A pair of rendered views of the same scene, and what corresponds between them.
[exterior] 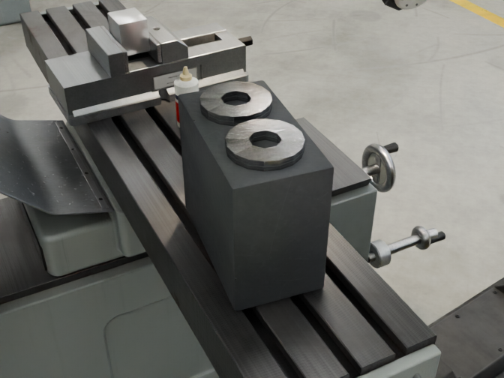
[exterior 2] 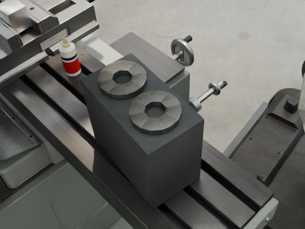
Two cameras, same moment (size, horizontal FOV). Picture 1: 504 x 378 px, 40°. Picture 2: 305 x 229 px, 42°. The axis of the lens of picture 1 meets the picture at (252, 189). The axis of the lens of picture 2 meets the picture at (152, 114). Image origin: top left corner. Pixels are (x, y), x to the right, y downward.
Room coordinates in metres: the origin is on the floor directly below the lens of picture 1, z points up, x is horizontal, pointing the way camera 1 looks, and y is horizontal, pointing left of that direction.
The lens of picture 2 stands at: (0.23, 0.09, 1.65)
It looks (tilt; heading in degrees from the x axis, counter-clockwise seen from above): 50 degrees down; 347
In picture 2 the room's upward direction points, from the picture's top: 4 degrees counter-clockwise
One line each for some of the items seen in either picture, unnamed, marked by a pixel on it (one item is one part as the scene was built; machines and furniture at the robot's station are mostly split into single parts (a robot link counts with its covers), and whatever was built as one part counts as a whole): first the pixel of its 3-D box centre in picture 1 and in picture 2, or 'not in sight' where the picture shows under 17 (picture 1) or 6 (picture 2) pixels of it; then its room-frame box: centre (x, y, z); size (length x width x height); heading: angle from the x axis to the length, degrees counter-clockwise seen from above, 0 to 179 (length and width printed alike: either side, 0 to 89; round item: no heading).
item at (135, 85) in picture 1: (148, 59); (30, 29); (1.16, 0.19, 1.00); 0.35 x 0.15 x 0.11; 119
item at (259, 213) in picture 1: (250, 185); (142, 127); (0.71, 0.00, 1.05); 0.22 x 0.12 x 0.20; 20
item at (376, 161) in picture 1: (365, 172); (175, 57); (1.31, -0.26, 0.65); 0.16 x 0.12 x 0.12; 117
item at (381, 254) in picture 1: (406, 243); (207, 94); (1.19, -0.35, 0.53); 0.22 x 0.06 x 0.06; 117
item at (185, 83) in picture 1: (187, 96); (69, 55); (1.02, 0.11, 1.00); 0.04 x 0.04 x 0.11
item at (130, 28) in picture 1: (128, 31); (14, 15); (1.15, 0.22, 1.06); 0.06 x 0.05 x 0.06; 29
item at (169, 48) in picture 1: (159, 38); (35, 13); (1.17, 0.17, 1.04); 0.12 x 0.06 x 0.04; 29
